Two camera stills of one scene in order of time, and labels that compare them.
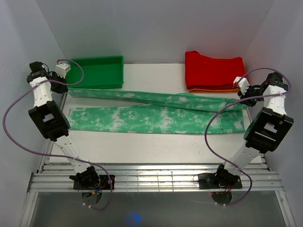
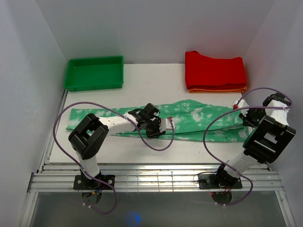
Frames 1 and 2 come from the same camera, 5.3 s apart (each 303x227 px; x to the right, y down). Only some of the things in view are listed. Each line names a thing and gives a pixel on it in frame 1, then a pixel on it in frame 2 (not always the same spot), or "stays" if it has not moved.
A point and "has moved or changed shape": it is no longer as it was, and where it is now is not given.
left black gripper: [62, 89] → [157, 132]
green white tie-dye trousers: [156, 112] has moved or changed shape
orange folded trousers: [192, 90] stays
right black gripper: [245, 96] → [246, 120]
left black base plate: [104, 185] stays
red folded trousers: [202, 72] stays
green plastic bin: [104, 72] stays
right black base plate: [209, 181] stays
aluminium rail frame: [149, 178] stays
